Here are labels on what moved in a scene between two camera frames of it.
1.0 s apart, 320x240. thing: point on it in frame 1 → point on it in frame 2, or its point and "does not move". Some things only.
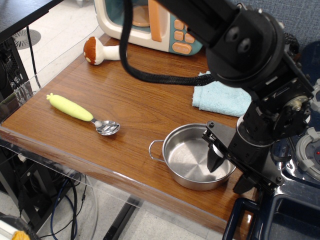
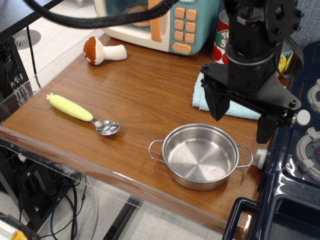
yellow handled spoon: x=104 y=127 does not move
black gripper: x=249 y=152 → x=252 y=81
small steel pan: x=184 y=151 does not move
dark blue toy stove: x=290 y=211 does not move
